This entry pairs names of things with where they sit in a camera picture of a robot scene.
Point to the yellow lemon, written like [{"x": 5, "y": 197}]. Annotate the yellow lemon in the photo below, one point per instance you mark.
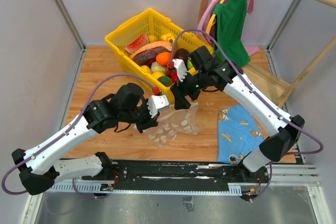
[{"x": 158, "y": 74}]

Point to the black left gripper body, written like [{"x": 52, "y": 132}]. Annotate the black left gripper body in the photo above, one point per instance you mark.
[{"x": 140, "y": 116}]

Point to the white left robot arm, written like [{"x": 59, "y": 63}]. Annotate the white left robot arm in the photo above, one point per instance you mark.
[{"x": 43, "y": 166}]

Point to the yellow plastic basket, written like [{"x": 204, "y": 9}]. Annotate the yellow plastic basket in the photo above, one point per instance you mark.
[{"x": 153, "y": 24}]

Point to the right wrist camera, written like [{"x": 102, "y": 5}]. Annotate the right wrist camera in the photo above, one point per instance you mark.
[{"x": 177, "y": 70}]

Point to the green shirt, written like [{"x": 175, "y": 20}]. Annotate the green shirt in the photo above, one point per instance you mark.
[{"x": 230, "y": 19}]

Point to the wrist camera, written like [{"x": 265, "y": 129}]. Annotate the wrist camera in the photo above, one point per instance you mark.
[
  {"x": 157, "y": 103},
  {"x": 177, "y": 70}
]

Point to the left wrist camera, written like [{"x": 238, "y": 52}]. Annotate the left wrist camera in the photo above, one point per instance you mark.
[{"x": 157, "y": 103}]

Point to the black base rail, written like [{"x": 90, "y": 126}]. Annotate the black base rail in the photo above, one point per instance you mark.
[{"x": 172, "y": 176}]

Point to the papaya half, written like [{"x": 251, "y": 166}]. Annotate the papaya half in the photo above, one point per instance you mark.
[{"x": 152, "y": 45}]

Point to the watermelon slice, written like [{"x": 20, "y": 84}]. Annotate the watermelon slice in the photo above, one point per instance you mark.
[{"x": 137, "y": 44}]

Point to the yellow bell pepper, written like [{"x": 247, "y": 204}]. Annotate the yellow bell pepper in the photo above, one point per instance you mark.
[{"x": 169, "y": 37}]

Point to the blue cartoon cloth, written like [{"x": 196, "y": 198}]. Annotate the blue cartoon cloth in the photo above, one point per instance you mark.
[{"x": 238, "y": 134}]

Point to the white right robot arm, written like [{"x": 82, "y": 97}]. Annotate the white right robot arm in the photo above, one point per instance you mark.
[{"x": 283, "y": 130}]

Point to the green mango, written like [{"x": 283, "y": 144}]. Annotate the green mango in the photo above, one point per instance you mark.
[{"x": 165, "y": 80}]

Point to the orange persimmon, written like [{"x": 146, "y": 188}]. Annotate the orange persimmon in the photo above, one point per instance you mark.
[{"x": 163, "y": 58}]

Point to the pink garment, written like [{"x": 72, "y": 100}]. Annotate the pink garment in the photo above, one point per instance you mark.
[{"x": 202, "y": 25}]

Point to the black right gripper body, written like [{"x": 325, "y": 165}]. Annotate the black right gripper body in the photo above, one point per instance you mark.
[{"x": 198, "y": 80}]

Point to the clear polka dot zip bag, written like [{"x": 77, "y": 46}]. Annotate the clear polka dot zip bag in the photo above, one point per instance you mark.
[{"x": 173, "y": 123}]

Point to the pale green cabbage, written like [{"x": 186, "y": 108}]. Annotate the pale green cabbage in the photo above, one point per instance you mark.
[{"x": 155, "y": 67}]

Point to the dark purple mangosteen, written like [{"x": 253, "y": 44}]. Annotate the dark purple mangosteen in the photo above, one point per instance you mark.
[{"x": 181, "y": 54}]

